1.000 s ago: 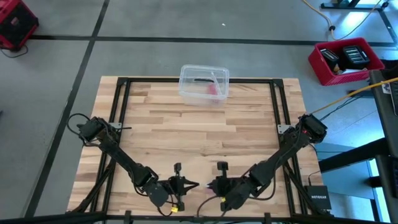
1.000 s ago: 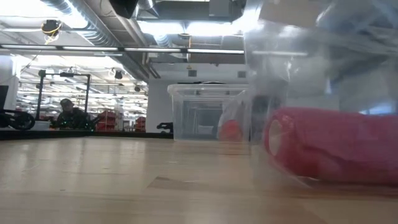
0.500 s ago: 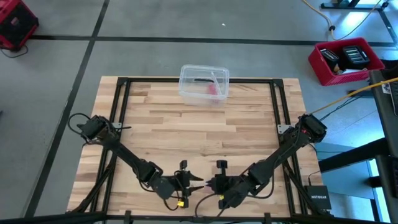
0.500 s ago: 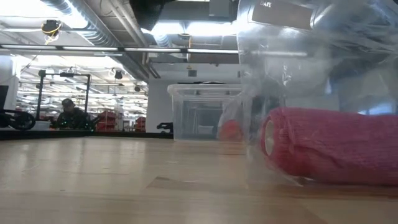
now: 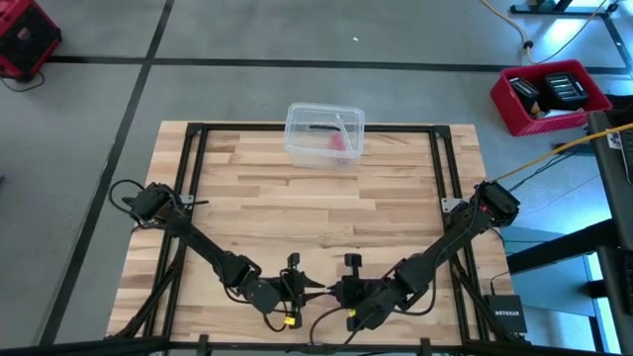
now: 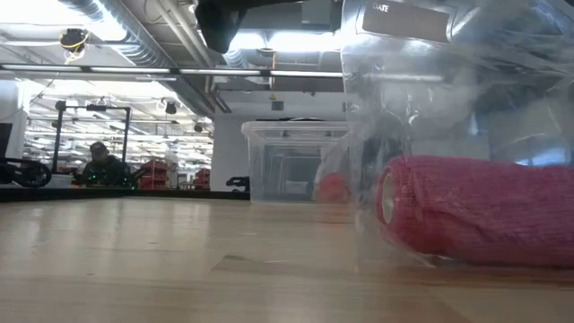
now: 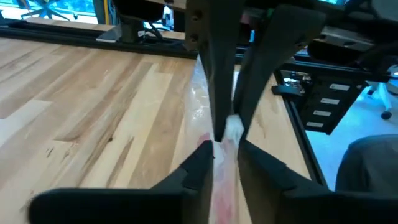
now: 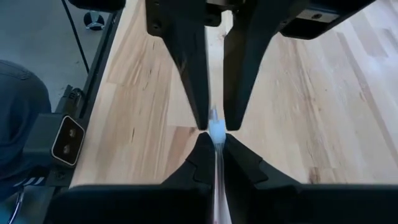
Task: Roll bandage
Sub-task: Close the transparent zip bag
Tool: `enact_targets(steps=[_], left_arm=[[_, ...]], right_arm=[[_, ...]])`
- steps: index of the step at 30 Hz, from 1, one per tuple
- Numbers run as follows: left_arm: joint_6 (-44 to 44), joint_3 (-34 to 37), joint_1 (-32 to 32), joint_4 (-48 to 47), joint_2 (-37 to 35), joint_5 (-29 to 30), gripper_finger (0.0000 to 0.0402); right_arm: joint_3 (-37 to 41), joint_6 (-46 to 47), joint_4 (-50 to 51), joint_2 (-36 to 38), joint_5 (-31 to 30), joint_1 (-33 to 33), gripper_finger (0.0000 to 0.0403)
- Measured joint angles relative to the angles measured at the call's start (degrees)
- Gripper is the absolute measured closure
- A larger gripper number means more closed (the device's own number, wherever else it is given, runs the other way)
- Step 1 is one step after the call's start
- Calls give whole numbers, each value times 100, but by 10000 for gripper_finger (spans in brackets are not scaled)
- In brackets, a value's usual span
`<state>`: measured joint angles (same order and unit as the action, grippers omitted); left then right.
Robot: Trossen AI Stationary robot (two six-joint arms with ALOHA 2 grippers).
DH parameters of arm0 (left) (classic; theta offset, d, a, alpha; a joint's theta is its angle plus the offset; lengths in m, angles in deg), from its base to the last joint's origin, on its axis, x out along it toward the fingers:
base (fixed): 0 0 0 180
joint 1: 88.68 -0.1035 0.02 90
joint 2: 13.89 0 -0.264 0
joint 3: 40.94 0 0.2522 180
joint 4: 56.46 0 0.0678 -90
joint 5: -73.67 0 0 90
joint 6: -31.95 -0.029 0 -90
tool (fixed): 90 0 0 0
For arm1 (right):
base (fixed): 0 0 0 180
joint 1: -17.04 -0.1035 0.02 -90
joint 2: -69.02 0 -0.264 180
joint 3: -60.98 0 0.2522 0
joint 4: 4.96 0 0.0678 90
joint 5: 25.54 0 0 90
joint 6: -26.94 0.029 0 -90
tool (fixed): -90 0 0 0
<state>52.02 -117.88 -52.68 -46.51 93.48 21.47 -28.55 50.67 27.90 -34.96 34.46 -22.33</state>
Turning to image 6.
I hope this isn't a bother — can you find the clear plastic container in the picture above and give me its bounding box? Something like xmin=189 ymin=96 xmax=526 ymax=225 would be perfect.
xmin=240 ymin=119 xmax=355 ymax=205

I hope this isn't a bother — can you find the clear plastic wrapper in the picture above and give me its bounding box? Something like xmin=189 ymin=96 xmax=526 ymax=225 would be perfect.
xmin=313 ymin=0 xmax=574 ymax=271

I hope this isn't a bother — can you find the pink elastic bandage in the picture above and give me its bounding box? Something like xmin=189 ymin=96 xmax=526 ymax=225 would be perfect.
xmin=375 ymin=154 xmax=574 ymax=270

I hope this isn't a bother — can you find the small red object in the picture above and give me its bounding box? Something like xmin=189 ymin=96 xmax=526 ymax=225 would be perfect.
xmin=316 ymin=172 xmax=352 ymax=205

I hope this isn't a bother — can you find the small black background device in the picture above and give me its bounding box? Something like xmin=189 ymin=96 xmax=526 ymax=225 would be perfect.
xmin=225 ymin=175 xmax=251 ymax=193

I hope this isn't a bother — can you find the red storage shelf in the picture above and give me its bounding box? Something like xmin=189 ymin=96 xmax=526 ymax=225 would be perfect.
xmin=138 ymin=159 xmax=170 ymax=190
xmin=194 ymin=168 xmax=212 ymax=191

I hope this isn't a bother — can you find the ceiling strip light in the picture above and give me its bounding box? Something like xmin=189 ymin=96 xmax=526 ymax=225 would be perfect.
xmin=0 ymin=64 xmax=344 ymax=79

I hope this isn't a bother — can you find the person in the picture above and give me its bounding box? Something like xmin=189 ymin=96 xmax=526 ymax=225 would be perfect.
xmin=74 ymin=141 xmax=135 ymax=188

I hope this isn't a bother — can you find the black aluminium table frame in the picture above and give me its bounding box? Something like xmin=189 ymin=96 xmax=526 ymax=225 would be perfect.
xmin=0 ymin=187 xmax=251 ymax=202

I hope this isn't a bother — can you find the ribbed silver ceiling duct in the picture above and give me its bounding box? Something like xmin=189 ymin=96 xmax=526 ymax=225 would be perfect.
xmin=57 ymin=0 xmax=217 ymax=118

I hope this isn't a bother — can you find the black background rig frame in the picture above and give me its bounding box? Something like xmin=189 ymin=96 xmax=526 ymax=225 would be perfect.
xmin=50 ymin=100 xmax=133 ymax=176

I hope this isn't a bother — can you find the black ceiling-mounted camera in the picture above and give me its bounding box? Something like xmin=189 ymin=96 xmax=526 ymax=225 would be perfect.
xmin=58 ymin=27 xmax=91 ymax=58

